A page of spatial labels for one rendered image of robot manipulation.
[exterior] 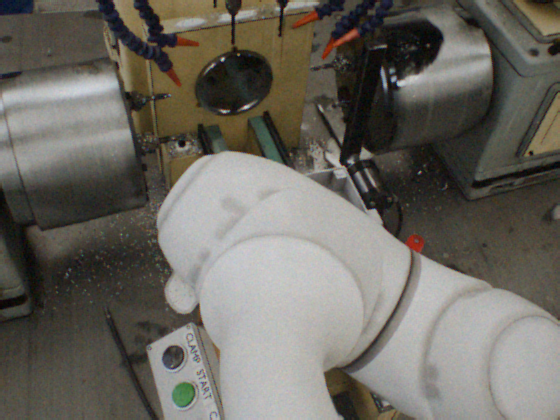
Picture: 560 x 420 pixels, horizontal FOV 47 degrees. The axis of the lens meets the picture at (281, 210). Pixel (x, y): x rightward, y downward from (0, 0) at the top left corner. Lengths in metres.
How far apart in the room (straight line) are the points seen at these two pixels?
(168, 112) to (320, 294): 0.89
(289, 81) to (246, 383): 0.99
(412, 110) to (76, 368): 0.70
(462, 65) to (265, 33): 0.34
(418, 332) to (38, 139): 0.68
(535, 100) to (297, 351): 0.98
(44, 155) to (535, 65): 0.79
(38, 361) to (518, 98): 0.93
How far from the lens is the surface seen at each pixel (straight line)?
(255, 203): 0.41
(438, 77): 1.13
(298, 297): 0.37
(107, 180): 0.99
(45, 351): 1.17
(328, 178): 0.92
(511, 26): 1.23
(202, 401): 0.80
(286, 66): 1.24
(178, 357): 0.82
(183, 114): 1.24
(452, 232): 1.34
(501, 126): 1.26
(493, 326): 0.42
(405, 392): 0.46
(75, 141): 0.98
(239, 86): 1.22
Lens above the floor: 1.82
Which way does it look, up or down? 52 degrees down
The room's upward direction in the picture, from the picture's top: 7 degrees clockwise
